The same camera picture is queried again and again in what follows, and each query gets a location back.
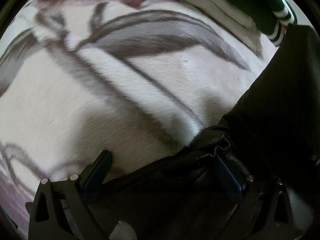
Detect black leather jacket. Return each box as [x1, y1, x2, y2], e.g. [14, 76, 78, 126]
[89, 25, 319, 239]

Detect folded green striped garment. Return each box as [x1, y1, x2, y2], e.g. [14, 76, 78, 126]
[227, 0, 297, 47]

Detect floral purple bed blanket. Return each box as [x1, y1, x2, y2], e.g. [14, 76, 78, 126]
[1, 0, 276, 238]

